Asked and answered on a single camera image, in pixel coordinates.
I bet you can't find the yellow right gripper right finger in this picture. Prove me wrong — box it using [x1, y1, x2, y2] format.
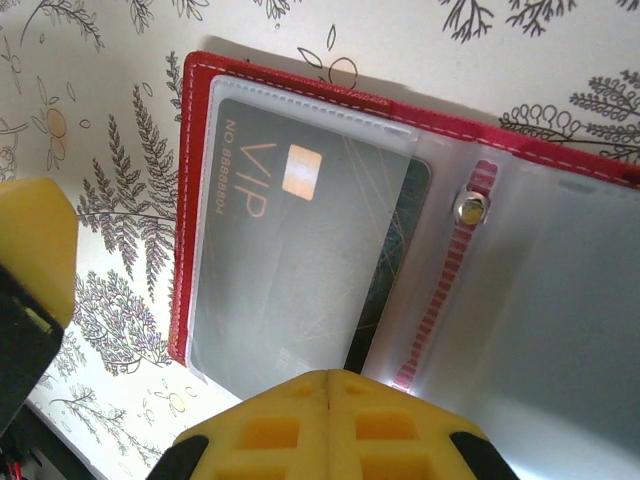
[327, 368, 521, 480]

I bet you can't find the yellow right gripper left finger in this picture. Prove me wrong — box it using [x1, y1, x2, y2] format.
[149, 368, 331, 480]

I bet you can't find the black VIP card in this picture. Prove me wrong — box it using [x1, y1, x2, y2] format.
[344, 157, 434, 376]
[189, 97, 419, 396]

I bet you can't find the red leather card holder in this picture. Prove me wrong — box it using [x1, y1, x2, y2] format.
[167, 49, 640, 480]

